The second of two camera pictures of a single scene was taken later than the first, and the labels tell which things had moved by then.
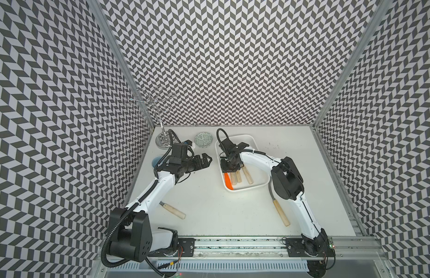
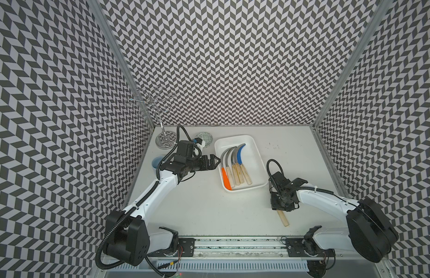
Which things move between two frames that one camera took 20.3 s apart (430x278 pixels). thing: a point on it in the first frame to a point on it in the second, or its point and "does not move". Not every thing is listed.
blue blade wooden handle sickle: (248, 175) does not move
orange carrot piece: (228, 183) does not move
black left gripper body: (192, 164) does not move
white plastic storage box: (259, 178) does not move
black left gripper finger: (207, 160) to (219, 161)
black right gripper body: (229, 164) to (280, 202)
